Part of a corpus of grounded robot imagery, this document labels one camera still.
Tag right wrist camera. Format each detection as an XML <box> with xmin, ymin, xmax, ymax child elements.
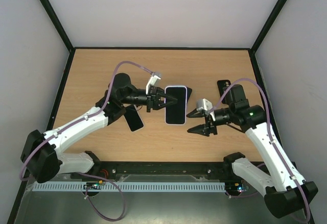
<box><xmin>196</xmin><ymin>98</ymin><xmax>213</xmax><ymax>115</ymax></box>

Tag black enclosure frame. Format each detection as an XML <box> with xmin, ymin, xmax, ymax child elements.
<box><xmin>5</xmin><ymin>0</ymin><xmax>316</xmax><ymax>224</ymax></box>

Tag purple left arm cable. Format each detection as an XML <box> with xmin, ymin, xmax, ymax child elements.
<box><xmin>19</xmin><ymin>60</ymin><xmax>154</xmax><ymax>221</ymax></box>

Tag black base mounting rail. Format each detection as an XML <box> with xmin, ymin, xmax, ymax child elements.
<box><xmin>70</xmin><ymin>161</ymin><xmax>253</xmax><ymax>180</ymax></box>

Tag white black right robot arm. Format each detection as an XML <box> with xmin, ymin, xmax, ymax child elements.
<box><xmin>187</xmin><ymin>80</ymin><xmax>318</xmax><ymax>222</ymax></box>

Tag white slotted cable duct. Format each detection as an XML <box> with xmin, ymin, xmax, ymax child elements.
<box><xmin>32</xmin><ymin>182</ymin><xmax>225</xmax><ymax>193</ymax></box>

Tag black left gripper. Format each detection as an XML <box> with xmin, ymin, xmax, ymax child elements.
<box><xmin>121</xmin><ymin>87</ymin><xmax>177</xmax><ymax>114</ymax></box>

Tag black white-edged smartphone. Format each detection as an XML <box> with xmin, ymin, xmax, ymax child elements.
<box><xmin>165</xmin><ymin>85</ymin><xmax>188</xmax><ymax>125</ymax></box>

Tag black phone case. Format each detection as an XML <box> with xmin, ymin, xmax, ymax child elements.
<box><xmin>217</xmin><ymin>80</ymin><xmax>231</xmax><ymax>96</ymax></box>

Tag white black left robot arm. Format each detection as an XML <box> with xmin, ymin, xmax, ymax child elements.
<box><xmin>20</xmin><ymin>73</ymin><xmax>177</xmax><ymax>183</ymax></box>

